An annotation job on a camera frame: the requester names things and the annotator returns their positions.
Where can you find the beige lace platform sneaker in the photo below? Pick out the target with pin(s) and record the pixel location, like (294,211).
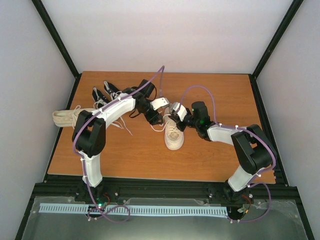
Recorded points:
(173,139)

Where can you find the beige canvas sneaker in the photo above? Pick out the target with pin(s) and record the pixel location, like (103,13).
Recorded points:
(68,118)

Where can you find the light blue cable duct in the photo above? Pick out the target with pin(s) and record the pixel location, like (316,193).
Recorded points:
(136,210)

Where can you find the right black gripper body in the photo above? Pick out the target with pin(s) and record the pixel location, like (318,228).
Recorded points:
(182,127)

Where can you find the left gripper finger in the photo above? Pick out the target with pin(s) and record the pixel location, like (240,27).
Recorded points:
(156,122)
(160,118)

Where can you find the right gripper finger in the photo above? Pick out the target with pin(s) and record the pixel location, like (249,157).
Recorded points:
(174,117)
(176,127)

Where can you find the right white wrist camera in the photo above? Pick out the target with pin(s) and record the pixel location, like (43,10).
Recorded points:
(178,111)

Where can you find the black white sneaker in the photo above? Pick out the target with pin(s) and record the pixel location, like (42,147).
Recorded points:
(112,91)
(101,100)

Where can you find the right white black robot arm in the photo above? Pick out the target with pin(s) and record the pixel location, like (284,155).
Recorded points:
(254,151)

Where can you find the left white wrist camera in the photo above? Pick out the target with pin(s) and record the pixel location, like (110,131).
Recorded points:
(160,103)

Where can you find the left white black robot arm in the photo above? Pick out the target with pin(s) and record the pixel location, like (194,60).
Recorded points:
(89,135)

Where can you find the black white sneaker right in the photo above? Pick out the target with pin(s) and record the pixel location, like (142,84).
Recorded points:
(112,91)

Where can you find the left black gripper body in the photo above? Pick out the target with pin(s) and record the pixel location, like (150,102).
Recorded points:
(153,116)

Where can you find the black white sneaker left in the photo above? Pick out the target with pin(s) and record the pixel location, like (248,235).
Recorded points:
(101,100)

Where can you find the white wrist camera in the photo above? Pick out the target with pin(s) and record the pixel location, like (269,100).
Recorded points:
(178,111)
(160,103)

